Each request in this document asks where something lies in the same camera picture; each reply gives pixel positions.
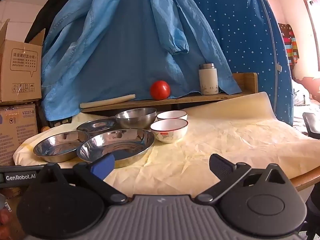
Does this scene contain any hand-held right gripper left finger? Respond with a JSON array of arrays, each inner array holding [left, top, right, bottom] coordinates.
[[37, 153, 129, 204]]

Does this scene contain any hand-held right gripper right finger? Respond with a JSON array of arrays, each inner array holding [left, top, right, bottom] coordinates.
[[194, 153, 288, 204]]

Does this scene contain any large steel plate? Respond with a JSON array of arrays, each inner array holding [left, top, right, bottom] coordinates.
[[77, 128, 156, 168]]

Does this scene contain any steel bowl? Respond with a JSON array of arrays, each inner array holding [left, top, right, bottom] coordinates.
[[115, 107, 158, 130]]

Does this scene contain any cream paper table cover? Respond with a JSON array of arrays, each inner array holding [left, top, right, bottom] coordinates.
[[12, 91, 320, 198]]

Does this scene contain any printed cardboard box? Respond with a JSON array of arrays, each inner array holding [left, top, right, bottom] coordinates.
[[0, 102, 39, 167]]

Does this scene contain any black crate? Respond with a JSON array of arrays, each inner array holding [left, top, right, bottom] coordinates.
[[48, 117, 73, 128]]

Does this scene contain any white rolled sheet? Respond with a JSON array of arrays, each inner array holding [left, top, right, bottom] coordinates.
[[80, 94, 136, 109]]

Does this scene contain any wooden cutting board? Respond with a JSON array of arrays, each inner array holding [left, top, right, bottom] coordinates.
[[80, 72, 258, 113]]

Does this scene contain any white thermos flask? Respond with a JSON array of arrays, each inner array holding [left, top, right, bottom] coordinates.
[[198, 63, 219, 96]]

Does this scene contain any red tomato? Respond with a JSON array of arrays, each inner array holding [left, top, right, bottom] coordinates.
[[150, 80, 171, 101]]

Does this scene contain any white bedding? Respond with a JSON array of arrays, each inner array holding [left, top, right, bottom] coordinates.
[[292, 79, 314, 106]]

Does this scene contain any open cardboard box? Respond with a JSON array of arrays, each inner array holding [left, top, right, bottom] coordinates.
[[0, 19, 46, 103]]

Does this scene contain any light blue garment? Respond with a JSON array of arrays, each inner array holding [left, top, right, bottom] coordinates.
[[41, 0, 242, 122]]

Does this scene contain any blue polka-dot fabric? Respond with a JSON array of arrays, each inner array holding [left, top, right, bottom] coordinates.
[[175, 0, 294, 127]]

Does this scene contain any striped colourful cloth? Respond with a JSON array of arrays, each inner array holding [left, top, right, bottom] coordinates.
[[278, 23, 300, 67]]

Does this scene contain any dark hanging garment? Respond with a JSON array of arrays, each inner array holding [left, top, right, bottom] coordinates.
[[24, 0, 84, 43]]

